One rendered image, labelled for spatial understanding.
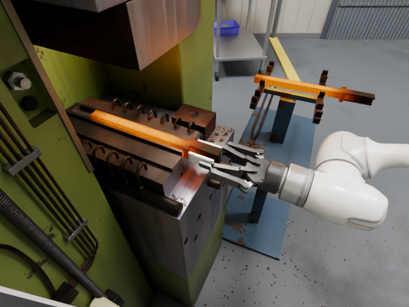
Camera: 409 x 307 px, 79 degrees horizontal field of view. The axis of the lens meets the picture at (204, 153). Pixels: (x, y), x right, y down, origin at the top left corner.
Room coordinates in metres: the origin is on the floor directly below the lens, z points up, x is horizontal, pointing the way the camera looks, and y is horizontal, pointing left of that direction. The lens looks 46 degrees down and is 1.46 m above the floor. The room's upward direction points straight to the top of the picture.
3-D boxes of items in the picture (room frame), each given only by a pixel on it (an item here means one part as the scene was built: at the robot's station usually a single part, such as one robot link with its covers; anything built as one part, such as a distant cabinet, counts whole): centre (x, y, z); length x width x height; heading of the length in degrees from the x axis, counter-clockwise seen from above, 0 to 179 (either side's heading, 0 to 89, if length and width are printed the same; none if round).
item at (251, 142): (0.96, -0.28, 0.73); 0.60 x 0.04 x 0.01; 159
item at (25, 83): (0.34, 0.28, 1.25); 0.03 x 0.03 x 0.07; 64
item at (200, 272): (0.59, 0.23, 0.23); 0.56 x 0.38 x 0.47; 64
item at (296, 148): (0.81, -0.32, 0.71); 0.40 x 0.30 x 0.02; 158
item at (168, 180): (0.54, 0.25, 0.96); 0.42 x 0.20 x 0.09; 64
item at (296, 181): (0.35, -0.21, 1.00); 0.09 x 0.06 x 0.09; 154
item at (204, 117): (0.64, 0.03, 0.95); 0.12 x 0.09 x 0.07; 64
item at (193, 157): (0.42, 0.01, 1.00); 0.07 x 0.01 x 0.03; 64
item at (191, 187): (0.59, 0.23, 0.69); 0.56 x 0.38 x 0.45; 64
